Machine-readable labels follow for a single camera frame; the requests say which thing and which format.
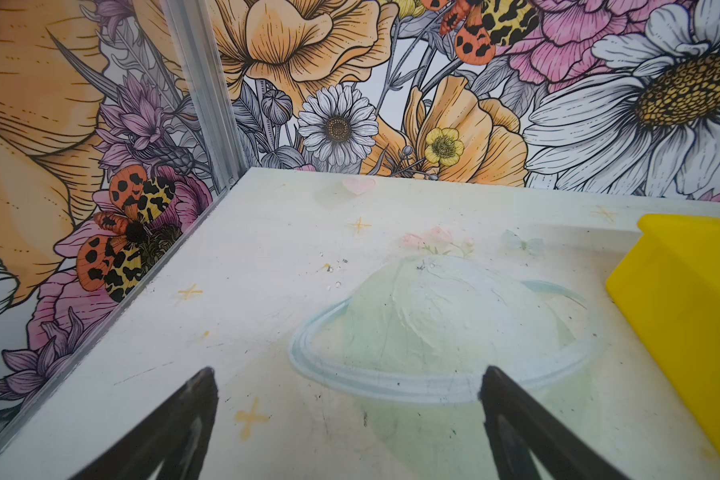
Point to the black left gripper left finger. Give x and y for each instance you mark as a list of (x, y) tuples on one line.
[(170, 443)]

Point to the aluminium corner post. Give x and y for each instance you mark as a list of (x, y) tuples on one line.
[(191, 28)]

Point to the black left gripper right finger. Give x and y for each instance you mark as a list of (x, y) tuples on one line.
[(520, 430)]

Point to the yellow plastic bin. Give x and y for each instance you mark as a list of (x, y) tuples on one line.
[(668, 288)]

